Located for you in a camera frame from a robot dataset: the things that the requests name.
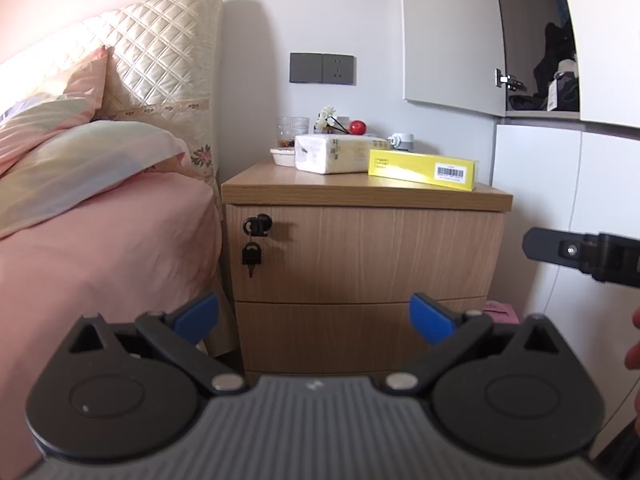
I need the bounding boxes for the yellow cardboard box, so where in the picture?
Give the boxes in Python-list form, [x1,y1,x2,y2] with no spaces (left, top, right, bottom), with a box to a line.
[367,149,480,192]

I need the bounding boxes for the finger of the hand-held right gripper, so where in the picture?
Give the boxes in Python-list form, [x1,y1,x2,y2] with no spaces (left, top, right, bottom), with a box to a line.
[522,227,640,289]

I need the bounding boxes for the glass cup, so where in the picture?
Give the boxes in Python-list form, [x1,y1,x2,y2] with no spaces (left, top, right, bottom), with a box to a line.
[278,116,311,150]

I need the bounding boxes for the white flowers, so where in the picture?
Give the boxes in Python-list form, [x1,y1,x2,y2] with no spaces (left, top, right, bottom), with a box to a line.
[315,106,352,135]

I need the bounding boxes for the metal door hinge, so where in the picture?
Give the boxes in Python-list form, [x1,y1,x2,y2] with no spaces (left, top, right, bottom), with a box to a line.
[494,67,527,92]

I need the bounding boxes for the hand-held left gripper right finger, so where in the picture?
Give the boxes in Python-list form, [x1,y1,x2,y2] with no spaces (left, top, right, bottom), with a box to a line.
[385,292,572,392]

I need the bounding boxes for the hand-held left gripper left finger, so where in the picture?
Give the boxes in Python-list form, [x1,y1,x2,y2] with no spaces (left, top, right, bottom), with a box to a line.
[67,292,247,394]

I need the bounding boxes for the black drawer lock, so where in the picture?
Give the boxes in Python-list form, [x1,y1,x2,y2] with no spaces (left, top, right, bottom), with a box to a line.
[243,214,274,237]

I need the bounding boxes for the hanging black key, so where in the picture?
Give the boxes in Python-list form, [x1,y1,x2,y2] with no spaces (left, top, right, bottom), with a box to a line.
[242,241,262,279]

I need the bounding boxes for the white wardrobe door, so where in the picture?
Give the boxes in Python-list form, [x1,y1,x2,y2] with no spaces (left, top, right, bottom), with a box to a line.
[399,0,507,119]

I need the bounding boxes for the dark clothes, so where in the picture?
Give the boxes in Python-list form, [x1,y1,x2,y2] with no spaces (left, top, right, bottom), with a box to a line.
[506,22,581,111]

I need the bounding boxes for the person's right hand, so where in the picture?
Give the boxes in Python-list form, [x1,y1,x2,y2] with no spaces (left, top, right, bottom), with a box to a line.
[624,304,640,436]

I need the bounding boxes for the white tissue pack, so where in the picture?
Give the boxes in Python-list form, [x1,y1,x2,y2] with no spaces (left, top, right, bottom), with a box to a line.
[294,134,392,175]

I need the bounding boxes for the grey wall socket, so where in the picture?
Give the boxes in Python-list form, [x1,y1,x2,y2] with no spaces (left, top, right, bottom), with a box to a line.
[321,53,358,86]

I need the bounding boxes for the grey wall switch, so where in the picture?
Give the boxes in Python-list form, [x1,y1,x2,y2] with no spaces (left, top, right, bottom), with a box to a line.
[289,52,324,85]

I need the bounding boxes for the white cabinet door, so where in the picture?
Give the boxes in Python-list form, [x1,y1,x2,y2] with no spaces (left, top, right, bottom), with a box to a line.
[491,122,585,328]

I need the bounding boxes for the wooden drawer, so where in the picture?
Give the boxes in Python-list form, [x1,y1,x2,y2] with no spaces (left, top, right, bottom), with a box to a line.
[225,204,507,304]
[234,297,488,375]

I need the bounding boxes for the striped pastel pillow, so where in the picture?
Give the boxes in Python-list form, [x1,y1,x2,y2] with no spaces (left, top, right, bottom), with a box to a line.
[0,120,192,240]

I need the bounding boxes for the white pump dispenser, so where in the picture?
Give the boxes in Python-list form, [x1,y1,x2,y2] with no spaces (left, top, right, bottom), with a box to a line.
[388,132,417,154]

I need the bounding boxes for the pink box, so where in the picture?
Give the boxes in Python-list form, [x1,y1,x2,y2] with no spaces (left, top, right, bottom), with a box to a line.
[482,300,522,327]

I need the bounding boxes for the pink pillow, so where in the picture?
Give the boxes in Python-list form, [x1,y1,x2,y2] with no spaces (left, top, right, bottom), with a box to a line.
[0,45,109,173]

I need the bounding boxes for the quilted cream headboard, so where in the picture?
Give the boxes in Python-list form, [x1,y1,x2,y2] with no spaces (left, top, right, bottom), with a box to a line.
[0,0,224,198]

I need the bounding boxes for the wooden nightstand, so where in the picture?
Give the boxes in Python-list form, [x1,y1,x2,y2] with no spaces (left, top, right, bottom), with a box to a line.
[220,157,514,376]

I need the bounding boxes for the pink bed sheet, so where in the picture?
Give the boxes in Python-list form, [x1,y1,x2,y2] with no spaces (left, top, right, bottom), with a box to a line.
[0,167,225,480]

